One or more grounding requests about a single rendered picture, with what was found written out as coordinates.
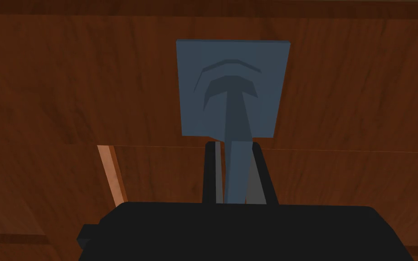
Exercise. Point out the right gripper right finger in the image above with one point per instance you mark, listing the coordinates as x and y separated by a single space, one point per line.
261 181

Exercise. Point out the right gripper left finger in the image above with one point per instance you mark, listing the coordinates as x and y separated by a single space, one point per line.
210 174

